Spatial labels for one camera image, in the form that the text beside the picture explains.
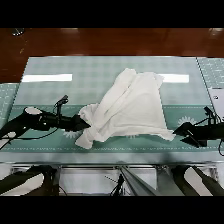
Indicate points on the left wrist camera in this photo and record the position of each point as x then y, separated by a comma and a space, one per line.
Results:
62, 100

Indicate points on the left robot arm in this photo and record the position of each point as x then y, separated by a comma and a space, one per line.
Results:
23, 121

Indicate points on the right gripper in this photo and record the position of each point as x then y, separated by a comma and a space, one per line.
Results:
201, 132

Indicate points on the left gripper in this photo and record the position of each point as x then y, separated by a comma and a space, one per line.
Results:
76, 122

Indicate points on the silver frame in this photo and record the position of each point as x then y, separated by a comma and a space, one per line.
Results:
140, 181

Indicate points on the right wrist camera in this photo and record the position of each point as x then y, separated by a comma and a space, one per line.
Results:
210, 115

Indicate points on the white shirt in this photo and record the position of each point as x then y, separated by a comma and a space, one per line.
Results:
133, 106

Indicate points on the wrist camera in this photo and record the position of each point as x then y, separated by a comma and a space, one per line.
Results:
62, 100
210, 115

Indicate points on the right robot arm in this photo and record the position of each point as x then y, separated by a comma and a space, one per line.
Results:
215, 130

